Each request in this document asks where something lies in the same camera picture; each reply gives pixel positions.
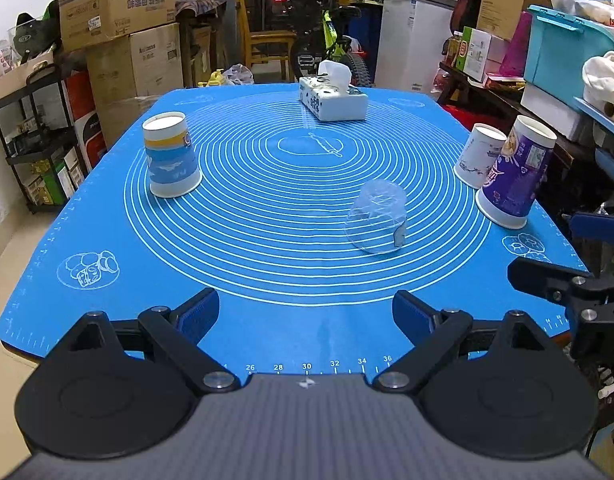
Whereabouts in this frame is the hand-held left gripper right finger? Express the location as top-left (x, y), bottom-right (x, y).
top-left (373, 290), bottom-right (564, 394)

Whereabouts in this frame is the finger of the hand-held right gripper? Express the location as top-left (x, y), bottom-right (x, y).
top-left (507, 257), bottom-right (614, 311)
top-left (567, 211), bottom-right (614, 261)

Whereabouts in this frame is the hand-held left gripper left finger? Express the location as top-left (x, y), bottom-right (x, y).
top-left (51, 287), bottom-right (241, 394)

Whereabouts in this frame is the purple paper cup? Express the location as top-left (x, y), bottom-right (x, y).
top-left (475, 115), bottom-right (558, 230)

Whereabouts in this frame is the clear plastic cup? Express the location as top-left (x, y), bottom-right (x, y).
top-left (344, 178), bottom-right (408, 255)

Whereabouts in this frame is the white paper cup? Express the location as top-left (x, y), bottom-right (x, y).
top-left (453, 123), bottom-right (508, 190)

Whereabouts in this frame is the blue and yellow paper cup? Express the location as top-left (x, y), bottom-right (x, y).
top-left (141, 111), bottom-right (203, 199)

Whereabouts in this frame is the blue silicone baking mat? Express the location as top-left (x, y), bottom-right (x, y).
top-left (0, 82), bottom-right (590, 376)

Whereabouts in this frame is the white foam box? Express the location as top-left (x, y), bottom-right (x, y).
top-left (520, 82), bottom-right (584, 142)

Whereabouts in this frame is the white cloth bundle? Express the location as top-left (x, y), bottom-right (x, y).
top-left (581, 51), bottom-right (614, 129)

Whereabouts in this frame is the teal plastic storage box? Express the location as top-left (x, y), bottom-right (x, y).
top-left (524, 4), bottom-right (614, 104)

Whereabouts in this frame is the pink box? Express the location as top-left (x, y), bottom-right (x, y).
top-left (498, 10), bottom-right (534, 79)

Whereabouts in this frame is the green and white carton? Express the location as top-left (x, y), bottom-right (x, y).
top-left (456, 26), bottom-right (494, 84)

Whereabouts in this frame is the red and white box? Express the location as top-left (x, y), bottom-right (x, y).
top-left (63, 71), bottom-right (108, 172)

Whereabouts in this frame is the white tissue box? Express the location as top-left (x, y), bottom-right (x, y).
top-left (298, 59), bottom-right (369, 122)

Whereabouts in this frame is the plain brown cardboard box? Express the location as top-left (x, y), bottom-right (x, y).
top-left (86, 22), bottom-right (184, 149)

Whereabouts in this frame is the black shelf rack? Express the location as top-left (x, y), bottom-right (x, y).
top-left (0, 62), bottom-right (84, 215)

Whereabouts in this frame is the white chest freezer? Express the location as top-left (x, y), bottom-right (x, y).
top-left (374, 0), bottom-right (458, 95)

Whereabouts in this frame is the wooden chair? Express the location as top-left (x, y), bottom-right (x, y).
top-left (234, 0), bottom-right (298, 84)

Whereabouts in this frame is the black and green bicycle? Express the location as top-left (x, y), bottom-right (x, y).
top-left (266, 0), bottom-right (373, 89)

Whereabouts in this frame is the large printed cardboard box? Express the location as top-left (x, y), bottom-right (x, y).
top-left (57, 0), bottom-right (178, 54)

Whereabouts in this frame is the dark helmet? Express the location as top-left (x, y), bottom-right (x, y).
top-left (6, 12), bottom-right (64, 62)

